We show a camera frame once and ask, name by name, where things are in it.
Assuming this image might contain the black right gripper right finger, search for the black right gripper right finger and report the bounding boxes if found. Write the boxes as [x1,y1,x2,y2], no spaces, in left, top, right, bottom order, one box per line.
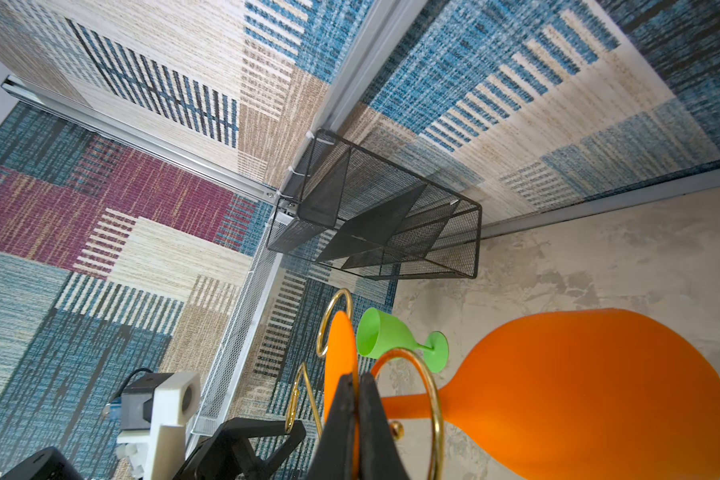
[358,373,409,480]

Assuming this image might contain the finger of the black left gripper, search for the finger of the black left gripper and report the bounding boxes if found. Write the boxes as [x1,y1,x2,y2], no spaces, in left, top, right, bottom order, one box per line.
[174,418,306,480]

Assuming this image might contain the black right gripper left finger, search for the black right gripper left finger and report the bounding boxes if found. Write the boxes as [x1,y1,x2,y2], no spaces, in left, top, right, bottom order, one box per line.
[307,374,358,480]

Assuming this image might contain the gold wire wine glass rack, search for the gold wire wine glass rack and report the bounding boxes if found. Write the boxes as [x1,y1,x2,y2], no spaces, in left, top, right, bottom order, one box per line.
[284,287,446,480]

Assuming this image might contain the green wine glass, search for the green wine glass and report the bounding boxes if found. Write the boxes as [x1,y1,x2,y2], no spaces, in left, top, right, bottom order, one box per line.
[356,308,450,373]

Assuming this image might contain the orange back wine glass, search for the orange back wine glass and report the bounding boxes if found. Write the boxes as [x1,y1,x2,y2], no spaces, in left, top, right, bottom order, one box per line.
[318,309,720,479]

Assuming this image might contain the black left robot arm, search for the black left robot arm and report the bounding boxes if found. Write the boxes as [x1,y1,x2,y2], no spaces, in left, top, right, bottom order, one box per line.
[3,418,306,479]

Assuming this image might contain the black mesh shelf rack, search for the black mesh shelf rack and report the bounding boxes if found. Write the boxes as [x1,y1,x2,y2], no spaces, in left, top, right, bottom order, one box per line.
[267,130,482,280]

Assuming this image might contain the white mesh wall basket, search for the white mesh wall basket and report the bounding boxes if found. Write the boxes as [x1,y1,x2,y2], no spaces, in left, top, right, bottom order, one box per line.
[191,227,282,436]

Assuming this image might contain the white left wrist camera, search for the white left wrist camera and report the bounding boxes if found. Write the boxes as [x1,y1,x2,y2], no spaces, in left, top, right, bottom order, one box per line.
[102,367,202,479]

